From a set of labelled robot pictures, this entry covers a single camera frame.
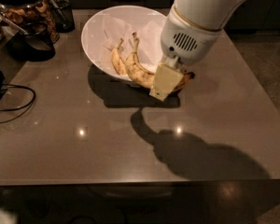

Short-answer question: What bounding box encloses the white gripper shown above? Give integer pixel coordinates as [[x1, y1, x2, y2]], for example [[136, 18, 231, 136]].
[[149, 7, 221, 101]]

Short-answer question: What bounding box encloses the spotted banana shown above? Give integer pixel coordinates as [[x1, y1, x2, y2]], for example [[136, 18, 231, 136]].
[[125, 33, 195, 93], [111, 38, 127, 76]]

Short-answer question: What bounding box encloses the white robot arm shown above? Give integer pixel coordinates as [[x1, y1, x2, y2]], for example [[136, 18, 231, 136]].
[[149, 0, 246, 101]]

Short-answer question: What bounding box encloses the white bowl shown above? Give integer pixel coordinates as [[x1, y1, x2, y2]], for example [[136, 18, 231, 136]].
[[81, 6, 166, 87]]

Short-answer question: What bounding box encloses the white paper liner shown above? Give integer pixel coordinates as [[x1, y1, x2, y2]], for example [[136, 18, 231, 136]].
[[97, 15, 164, 74]]

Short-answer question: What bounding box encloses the black mesh cup rear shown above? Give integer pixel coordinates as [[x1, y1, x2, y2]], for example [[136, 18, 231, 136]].
[[50, 1, 75, 33]]

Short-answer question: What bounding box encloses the black mesh cup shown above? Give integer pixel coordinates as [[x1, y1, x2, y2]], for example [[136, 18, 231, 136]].
[[50, 1, 75, 33], [7, 22, 55, 62]]

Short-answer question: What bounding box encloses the black mesh cup front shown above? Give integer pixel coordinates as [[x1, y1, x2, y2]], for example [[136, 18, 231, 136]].
[[7, 22, 55, 62]]

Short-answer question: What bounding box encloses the glass jar with snacks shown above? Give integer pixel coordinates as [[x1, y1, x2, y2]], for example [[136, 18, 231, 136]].
[[0, 0, 59, 43]]

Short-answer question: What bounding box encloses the metal spoon handle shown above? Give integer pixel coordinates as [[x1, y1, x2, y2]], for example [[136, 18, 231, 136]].
[[0, 12, 29, 35]]

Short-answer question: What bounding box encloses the black cable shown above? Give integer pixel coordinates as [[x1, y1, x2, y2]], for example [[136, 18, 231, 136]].
[[0, 83, 37, 125]]

